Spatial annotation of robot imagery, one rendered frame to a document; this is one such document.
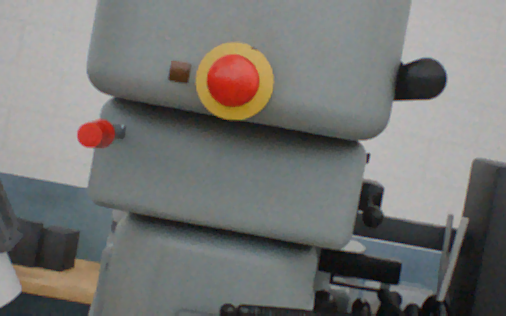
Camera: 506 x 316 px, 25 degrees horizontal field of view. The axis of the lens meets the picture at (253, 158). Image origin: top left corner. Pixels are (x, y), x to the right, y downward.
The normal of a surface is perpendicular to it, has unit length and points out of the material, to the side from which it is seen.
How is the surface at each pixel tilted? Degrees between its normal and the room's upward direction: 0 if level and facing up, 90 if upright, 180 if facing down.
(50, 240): 90
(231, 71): 85
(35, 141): 90
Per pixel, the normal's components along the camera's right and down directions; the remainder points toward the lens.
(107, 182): -0.04, 0.04
